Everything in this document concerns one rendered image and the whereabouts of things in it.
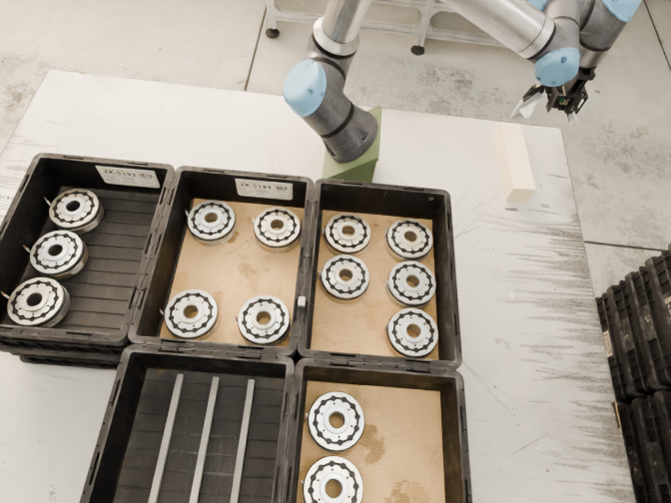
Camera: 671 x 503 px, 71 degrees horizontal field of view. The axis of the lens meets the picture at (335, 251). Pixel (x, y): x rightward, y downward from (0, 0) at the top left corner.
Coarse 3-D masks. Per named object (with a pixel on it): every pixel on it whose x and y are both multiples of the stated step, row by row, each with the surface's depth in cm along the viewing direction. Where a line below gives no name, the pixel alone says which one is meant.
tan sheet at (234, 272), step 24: (240, 216) 108; (192, 240) 104; (240, 240) 105; (192, 264) 101; (216, 264) 101; (240, 264) 102; (264, 264) 102; (288, 264) 103; (192, 288) 98; (216, 288) 99; (240, 288) 99; (264, 288) 100; (288, 288) 100; (192, 312) 96; (168, 336) 93; (216, 336) 94; (240, 336) 94; (288, 336) 95
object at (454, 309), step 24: (408, 192) 103; (432, 192) 103; (312, 216) 97; (312, 240) 95; (312, 264) 92; (456, 288) 92; (456, 312) 89; (456, 336) 87; (360, 360) 83; (384, 360) 84; (432, 360) 84; (456, 360) 85
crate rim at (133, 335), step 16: (176, 176) 100; (240, 176) 101; (256, 176) 101; (272, 176) 102; (288, 176) 102; (176, 192) 98; (160, 224) 94; (304, 224) 96; (160, 240) 94; (304, 240) 94; (304, 256) 93; (304, 272) 91; (144, 288) 87; (144, 304) 86; (128, 336) 83; (144, 336) 83; (256, 352) 83; (272, 352) 83; (288, 352) 83
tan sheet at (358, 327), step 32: (384, 224) 110; (320, 256) 104; (384, 256) 105; (320, 288) 100; (384, 288) 102; (320, 320) 97; (352, 320) 97; (384, 320) 98; (352, 352) 94; (384, 352) 95
